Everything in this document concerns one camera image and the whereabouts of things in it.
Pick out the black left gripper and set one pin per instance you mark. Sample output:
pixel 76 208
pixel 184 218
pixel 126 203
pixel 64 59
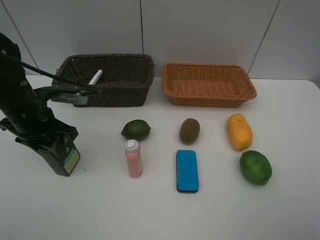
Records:
pixel 33 122

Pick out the dark green pump bottle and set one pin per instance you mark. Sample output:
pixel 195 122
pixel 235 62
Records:
pixel 66 153

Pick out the white marker pen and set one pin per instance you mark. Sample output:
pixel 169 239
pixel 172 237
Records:
pixel 96 77

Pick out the pink bottle white cap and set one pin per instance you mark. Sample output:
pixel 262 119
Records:
pixel 133 158

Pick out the smooth green lime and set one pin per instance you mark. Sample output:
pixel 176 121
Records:
pixel 137 130

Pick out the yellow mango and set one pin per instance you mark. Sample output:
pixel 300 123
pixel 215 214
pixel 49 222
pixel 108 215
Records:
pixel 239 132

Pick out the bumpy green citrus fruit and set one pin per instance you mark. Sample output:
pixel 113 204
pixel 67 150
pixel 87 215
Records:
pixel 255 167

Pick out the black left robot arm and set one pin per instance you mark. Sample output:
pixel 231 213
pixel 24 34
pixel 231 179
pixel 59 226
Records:
pixel 13 82

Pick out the dark brown wicker basket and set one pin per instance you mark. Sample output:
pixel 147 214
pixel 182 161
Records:
pixel 124 82

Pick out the blue whiteboard eraser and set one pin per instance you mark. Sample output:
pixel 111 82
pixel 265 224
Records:
pixel 187 178

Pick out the brown kiwi fruit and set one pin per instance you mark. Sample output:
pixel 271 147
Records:
pixel 189 131

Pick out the orange wicker basket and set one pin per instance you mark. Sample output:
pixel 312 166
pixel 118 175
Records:
pixel 207 85

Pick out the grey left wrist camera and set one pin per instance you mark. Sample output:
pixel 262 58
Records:
pixel 62 94

